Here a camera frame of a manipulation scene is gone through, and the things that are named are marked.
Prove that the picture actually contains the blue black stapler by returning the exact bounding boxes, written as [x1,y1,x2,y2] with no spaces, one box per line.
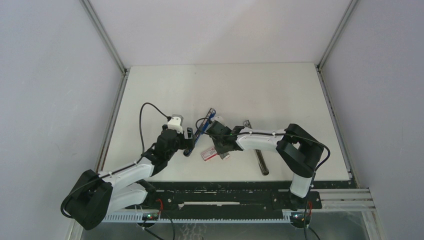
[183,108,216,157]

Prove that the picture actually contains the red white staple box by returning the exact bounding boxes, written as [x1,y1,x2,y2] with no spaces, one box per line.
[201,147,218,162]

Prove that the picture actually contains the silver white stapler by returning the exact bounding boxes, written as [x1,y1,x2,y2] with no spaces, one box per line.
[243,119,269,176]

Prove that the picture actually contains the staple box tray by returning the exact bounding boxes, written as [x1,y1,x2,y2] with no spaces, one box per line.
[219,152,230,160]

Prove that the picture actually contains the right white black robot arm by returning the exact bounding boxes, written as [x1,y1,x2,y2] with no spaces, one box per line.
[204,120,331,208]

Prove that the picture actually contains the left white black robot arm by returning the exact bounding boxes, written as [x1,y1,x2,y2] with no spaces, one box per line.
[60,127,195,230]

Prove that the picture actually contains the left green circuit board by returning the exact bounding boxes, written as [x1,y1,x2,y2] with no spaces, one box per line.
[142,213,160,222]

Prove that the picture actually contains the green circuit board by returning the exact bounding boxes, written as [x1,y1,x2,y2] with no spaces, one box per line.
[142,213,160,222]
[290,213,311,223]

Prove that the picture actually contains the right green circuit board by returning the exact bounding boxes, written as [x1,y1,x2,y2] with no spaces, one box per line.
[290,213,311,223]

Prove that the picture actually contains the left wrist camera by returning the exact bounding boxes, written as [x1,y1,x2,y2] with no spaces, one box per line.
[166,114,184,134]

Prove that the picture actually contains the left black camera cable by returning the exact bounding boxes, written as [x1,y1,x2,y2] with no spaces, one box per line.
[60,102,171,220]

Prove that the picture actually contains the left aluminium frame post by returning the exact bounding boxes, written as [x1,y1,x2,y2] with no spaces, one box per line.
[80,0,128,172]

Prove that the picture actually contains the aluminium frame post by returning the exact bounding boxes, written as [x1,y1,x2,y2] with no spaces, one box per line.
[315,0,360,182]
[80,0,128,172]

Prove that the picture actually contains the white slotted cable duct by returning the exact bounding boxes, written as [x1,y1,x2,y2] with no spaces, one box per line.
[102,211,292,224]

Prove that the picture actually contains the right aluminium frame post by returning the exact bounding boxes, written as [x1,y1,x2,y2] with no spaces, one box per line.
[315,0,360,182]

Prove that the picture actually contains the aluminium front rail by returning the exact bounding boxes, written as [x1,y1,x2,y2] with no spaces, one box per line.
[317,188,376,212]

